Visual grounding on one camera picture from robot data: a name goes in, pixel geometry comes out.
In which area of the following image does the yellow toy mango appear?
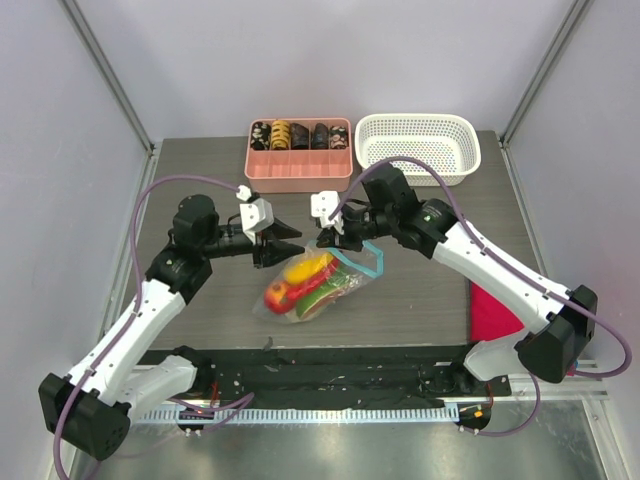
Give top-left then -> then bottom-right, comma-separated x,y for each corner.
283,253 -> 334,285

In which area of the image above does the clear zip top bag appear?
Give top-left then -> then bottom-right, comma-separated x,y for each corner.
253,241 -> 385,324

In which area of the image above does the red toy chili pepper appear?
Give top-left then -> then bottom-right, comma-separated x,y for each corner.
286,267 -> 337,301

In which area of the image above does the red toy tomato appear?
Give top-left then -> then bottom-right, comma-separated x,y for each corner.
263,281 -> 295,315

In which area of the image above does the toy watermelon slice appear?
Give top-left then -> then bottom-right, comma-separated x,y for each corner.
295,285 -> 341,321

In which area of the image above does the green toy lettuce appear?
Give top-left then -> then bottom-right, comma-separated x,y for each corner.
327,268 -> 372,295

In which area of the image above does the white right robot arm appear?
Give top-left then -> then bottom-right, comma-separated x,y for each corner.
311,164 -> 598,395

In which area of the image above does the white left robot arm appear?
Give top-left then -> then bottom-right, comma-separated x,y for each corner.
38,195 -> 304,461

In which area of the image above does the pink divided tray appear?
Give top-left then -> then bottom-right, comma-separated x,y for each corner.
244,117 -> 354,194

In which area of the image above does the white perforated basket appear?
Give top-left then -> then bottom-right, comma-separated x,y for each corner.
353,113 -> 482,186

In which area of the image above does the black pink roll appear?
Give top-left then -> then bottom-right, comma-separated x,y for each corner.
329,125 -> 349,150

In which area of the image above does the dark brown roll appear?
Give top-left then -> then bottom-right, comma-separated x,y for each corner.
290,122 -> 310,150

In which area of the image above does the black floral sushi roll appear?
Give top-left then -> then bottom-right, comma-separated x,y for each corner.
250,121 -> 272,151

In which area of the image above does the yellow striped roll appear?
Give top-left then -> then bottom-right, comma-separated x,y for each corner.
270,119 -> 291,151

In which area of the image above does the black blue roll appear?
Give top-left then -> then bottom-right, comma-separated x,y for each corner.
311,122 -> 329,150

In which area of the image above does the red folded cloth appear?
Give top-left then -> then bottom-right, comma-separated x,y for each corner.
469,282 -> 577,377

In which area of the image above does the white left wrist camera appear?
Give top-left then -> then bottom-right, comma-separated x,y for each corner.
236,185 -> 275,245

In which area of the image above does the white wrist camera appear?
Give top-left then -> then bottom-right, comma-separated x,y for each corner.
236,185 -> 275,245
310,191 -> 344,234

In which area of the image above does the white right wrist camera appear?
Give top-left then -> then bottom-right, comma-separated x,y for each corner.
310,191 -> 344,234

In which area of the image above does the white slotted cable duct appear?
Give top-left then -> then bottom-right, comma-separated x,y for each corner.
136,404 -> 459,426

